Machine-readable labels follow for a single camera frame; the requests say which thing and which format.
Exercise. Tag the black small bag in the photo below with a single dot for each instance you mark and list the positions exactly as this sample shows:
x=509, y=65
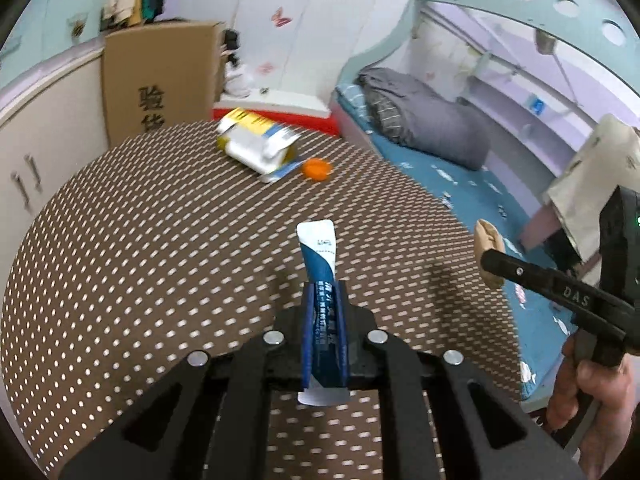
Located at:
x=231, y=47

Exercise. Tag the pale pink butterfly wall sticker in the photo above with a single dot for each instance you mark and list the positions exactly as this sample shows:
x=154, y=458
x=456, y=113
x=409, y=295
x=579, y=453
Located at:
x=265, y=68

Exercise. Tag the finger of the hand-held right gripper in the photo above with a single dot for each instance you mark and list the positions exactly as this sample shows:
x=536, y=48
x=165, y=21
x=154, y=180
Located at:
x=535, y=277

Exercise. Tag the brown cardboard box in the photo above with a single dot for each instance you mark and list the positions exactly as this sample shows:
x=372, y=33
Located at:
x=155, y=75

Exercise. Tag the blue checked pillow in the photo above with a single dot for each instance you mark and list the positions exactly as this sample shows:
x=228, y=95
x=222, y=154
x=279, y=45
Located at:
x=352, y=102

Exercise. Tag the grey folded duvet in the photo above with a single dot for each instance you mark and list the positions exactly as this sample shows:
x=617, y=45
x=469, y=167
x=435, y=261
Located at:
x=425, y=115

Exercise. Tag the orange bottle cap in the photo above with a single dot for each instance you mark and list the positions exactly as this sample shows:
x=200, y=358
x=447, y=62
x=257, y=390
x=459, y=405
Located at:
x=316, y=169

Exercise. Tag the red storage box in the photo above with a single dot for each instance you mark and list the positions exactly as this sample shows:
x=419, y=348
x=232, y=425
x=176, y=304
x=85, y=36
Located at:
x=320, y=123

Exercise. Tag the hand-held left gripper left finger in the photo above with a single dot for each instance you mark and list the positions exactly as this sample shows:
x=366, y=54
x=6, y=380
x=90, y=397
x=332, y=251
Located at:
x=309, y=332

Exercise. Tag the white cabinet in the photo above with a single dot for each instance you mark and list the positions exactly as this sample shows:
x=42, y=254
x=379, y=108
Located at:
x=45, y=125

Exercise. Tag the white plastic bag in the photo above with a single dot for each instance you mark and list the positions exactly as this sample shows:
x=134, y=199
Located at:
x=239, y=80

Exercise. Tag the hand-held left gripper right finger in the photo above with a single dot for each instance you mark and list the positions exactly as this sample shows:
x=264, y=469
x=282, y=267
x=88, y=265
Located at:
x=342, y=332

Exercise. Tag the lilac wall shelf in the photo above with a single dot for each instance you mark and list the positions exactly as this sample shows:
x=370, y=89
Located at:
x=525, y=125

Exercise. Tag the beige hanging jacket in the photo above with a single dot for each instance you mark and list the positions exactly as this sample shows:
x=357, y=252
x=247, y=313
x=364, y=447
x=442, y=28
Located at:
x=580, y=185

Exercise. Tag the pink hanging garment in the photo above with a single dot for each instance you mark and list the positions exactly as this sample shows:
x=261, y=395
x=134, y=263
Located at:
x=539, y=225

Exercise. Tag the blue and white tube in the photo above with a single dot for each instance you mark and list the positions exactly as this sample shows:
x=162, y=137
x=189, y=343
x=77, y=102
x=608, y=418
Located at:
x=320, y=265

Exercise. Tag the person's right hand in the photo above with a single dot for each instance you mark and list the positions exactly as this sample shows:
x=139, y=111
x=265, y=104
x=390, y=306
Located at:
x=600, y=410

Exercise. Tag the yellow and white carton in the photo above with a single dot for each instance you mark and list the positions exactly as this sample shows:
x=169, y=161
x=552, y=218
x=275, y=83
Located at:
x=250, y=149

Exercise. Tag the bed with blue sheet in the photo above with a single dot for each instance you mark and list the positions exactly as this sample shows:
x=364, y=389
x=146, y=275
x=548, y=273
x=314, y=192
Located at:
x=450, y=190

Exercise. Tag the round polka dot table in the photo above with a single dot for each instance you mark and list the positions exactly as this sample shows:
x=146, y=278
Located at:
x=150, y=240

